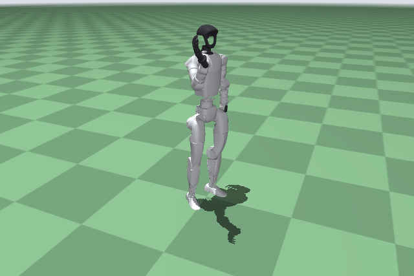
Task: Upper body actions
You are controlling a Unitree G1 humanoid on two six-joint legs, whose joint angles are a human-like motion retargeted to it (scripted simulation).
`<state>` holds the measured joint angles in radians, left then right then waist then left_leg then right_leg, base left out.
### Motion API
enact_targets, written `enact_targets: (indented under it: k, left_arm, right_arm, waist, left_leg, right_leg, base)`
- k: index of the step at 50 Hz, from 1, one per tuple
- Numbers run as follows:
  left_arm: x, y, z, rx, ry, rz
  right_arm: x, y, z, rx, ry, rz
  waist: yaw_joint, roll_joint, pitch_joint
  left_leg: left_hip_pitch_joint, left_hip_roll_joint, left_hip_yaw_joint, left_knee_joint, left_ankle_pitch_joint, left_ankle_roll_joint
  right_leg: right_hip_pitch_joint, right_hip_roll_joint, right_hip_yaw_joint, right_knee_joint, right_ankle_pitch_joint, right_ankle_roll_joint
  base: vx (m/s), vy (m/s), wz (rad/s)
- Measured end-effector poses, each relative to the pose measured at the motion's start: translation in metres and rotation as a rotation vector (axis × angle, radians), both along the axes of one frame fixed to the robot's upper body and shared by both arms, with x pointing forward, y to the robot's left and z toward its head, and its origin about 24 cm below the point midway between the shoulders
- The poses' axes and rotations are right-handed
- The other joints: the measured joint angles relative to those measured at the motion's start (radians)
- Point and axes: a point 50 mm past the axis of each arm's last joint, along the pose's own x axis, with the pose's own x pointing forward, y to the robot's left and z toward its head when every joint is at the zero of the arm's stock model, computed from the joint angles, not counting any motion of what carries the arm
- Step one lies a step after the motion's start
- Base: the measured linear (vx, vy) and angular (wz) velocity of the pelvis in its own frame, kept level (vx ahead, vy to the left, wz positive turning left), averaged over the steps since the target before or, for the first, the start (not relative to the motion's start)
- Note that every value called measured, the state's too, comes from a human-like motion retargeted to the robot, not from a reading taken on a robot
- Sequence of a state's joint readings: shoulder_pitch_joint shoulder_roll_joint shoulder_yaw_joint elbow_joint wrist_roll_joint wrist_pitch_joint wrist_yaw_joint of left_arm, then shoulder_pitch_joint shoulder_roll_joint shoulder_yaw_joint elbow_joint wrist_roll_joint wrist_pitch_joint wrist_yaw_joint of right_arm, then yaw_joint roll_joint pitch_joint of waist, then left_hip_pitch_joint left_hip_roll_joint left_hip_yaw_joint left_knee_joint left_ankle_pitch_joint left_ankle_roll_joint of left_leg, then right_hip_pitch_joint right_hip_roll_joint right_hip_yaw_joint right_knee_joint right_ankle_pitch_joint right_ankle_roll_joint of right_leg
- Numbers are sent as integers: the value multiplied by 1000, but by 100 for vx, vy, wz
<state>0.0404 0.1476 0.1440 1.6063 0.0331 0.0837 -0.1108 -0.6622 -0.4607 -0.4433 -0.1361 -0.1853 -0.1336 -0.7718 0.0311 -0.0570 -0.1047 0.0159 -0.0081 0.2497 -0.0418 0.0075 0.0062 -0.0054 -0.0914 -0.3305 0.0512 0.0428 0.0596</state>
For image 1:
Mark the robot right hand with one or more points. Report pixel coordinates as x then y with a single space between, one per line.
198 53

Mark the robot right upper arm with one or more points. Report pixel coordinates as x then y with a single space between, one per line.
192 66

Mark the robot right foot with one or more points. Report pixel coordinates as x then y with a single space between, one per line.
192 202

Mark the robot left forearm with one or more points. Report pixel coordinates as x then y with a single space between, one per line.
223 98

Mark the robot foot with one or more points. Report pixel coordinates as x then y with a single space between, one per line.
216 190
192 202

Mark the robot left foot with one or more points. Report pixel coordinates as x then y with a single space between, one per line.
216 190

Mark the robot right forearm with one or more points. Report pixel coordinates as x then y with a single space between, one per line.
200 75

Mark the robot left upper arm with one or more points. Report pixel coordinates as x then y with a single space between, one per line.
224 82

